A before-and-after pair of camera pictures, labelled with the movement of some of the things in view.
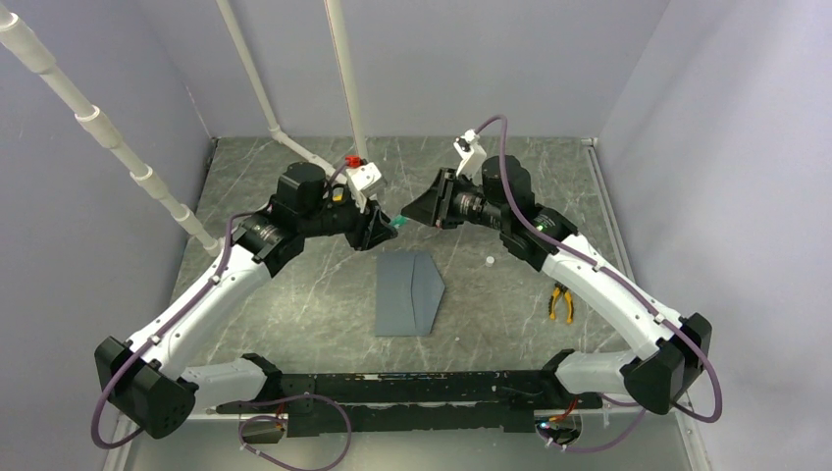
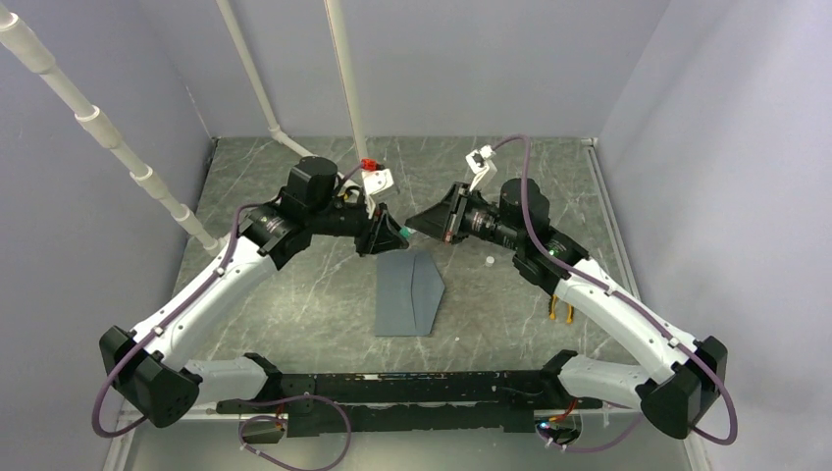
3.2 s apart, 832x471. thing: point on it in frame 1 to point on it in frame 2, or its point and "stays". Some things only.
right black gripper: (434, 208) to (443, 220)
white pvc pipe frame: (23, 42) stays
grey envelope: (408, 291) stays
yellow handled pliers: (558, 288) stays
